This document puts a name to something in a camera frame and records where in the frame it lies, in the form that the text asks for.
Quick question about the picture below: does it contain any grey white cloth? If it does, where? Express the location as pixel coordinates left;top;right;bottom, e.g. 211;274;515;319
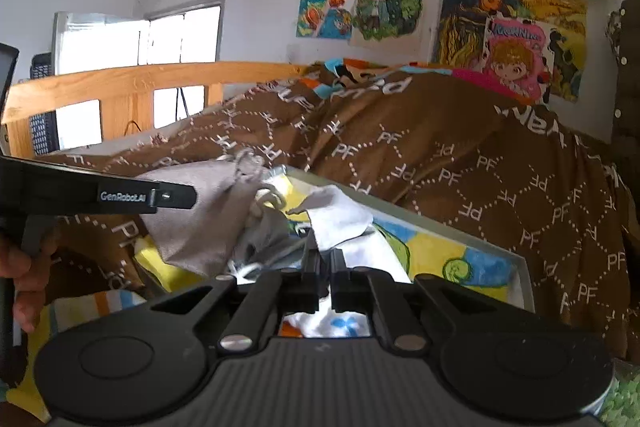
228;185;385;282

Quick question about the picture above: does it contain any beige drawstring pouch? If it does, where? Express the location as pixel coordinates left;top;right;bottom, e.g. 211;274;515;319
138;150;268;277

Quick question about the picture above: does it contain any yellow white sock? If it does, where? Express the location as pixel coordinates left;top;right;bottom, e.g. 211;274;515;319
1;235;203;423

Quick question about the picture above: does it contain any person's left hand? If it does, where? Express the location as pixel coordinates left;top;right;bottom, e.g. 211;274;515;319
1;231;58;333

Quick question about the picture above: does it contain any black plastic basket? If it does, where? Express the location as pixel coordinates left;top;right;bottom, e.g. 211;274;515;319
27;52;61;156

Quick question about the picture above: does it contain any grey tray with cartoon liner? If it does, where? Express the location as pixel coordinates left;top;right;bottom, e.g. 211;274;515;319
134;163;536;338

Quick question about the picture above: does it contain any colourful cartoon pillow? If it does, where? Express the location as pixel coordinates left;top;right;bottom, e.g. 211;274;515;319
299;58;536;105

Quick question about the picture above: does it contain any brown PF patterned blanket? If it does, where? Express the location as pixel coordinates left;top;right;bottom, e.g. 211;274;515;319
53;74;639;362

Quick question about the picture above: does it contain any blond boy poster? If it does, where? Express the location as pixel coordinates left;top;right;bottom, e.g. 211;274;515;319
349;0;426;55

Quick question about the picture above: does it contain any pink anime girl poster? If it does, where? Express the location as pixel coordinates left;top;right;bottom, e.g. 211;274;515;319
480;15;554;103

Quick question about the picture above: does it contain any dark starry night poster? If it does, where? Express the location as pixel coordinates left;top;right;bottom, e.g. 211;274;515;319
434;0;587;102

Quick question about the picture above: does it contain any dark olive quilted jacket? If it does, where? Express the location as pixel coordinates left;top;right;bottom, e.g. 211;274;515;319
606;0;640;140

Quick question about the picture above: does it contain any white window frame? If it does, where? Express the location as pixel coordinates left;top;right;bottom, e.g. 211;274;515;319
52;0;224;150

